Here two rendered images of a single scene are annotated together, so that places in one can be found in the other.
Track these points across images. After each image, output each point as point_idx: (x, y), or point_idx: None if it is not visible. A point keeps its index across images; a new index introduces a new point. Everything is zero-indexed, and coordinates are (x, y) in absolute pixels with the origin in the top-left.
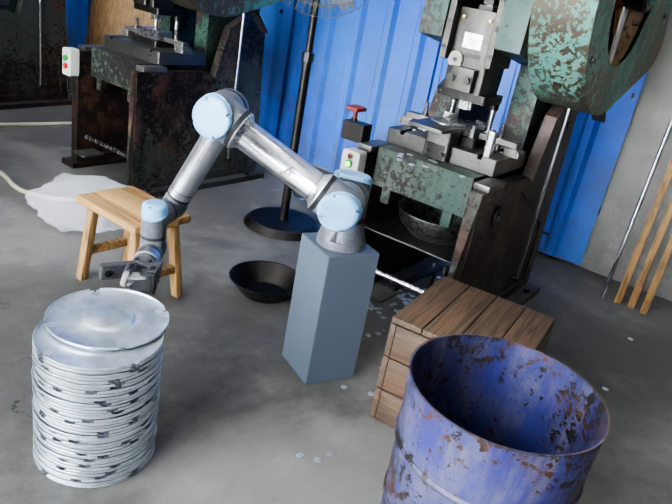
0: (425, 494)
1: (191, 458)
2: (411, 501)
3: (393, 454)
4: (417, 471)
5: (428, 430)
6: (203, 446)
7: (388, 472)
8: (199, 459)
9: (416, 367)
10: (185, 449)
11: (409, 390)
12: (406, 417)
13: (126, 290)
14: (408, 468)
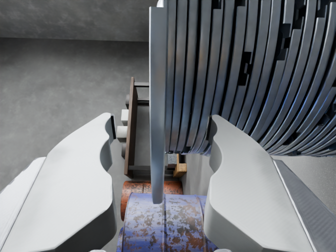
0: (170, 195)
1: (319, 174)
2: (180, 197)
3: (177, 214)
4: (163, 195)
5: (141, 195)
6: (330, 201)
7: (192, 217)
8: (315, 180)
9: (136, 245)
10: (334, 178)
11: (133, 209)
12: (147, 206)
13: (155, 151)
14: (167, 199)
